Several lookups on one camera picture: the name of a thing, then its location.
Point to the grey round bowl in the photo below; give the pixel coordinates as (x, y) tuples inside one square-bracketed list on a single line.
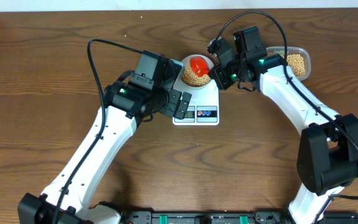
[(189, 78)]

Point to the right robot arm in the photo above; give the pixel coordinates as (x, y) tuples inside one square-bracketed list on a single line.
[(328, 152)]

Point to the red plastic measuring scoop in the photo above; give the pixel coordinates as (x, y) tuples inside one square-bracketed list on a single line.
[(199, 66)]

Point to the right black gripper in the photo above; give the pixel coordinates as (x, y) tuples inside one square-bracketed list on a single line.
[(220, 75)]

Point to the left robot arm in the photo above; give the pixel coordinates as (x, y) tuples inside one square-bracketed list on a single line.
[(132, 99)]

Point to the clear plastic container of beans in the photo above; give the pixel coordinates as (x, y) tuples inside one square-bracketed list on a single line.
[(299, 61)]

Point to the white digital kitchen scale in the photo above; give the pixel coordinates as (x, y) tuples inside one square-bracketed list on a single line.
[(203, 109)]

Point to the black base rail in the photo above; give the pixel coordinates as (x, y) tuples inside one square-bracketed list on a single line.
[(258, 216)]

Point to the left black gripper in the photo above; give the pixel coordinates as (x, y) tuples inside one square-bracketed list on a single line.
[(173, 96)]

